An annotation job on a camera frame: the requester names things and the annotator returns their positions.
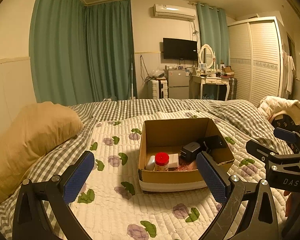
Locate black tv remote control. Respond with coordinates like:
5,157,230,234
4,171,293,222
197,135,226,154

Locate red patterned case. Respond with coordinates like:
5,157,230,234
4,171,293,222
176,158,197,171

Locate black power adapter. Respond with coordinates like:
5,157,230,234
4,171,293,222
180,142,201,161

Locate white usb charger cube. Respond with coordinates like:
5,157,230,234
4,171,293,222
168,153,179,168

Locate white bottle red cap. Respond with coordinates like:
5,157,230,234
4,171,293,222
154,152,170,171

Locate white small object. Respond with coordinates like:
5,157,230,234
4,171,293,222
145,155,155,171

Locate person's right hand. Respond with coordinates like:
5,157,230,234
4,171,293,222
283,191,296,217

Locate cream puffer jacket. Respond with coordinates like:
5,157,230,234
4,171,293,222
257,96,300,125

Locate hanging white towels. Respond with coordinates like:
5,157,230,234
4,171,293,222
282,51,295,94

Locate white floral quilt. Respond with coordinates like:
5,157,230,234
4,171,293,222
70,111,265,239

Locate white louvred wardrobe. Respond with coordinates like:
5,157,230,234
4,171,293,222
228,16,283,107

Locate tan pillow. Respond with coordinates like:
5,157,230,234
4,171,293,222
0,102,83,204

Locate white dressing table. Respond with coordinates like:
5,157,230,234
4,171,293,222
192,75,230,101

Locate brown cardboard box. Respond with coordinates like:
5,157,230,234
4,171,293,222
138,118,234,192

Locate silver mini fridge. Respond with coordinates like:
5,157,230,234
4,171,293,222
165,69,189,99

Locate white oval vanity mirror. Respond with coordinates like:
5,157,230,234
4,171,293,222
198,44,215,69

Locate white suitcase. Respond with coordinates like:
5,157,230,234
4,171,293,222
147,78,168,99

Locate green curtain right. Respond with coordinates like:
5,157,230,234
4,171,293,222
196,3,230,66

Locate green curtain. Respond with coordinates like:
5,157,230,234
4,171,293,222
196,3,230,66
29,0,134,106

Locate green curtain left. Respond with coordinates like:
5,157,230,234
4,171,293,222
29,0,134,106

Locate white air conditioner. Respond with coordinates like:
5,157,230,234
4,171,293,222
153,4,196,21

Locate black wall television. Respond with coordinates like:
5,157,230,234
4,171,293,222
163,38,197,61

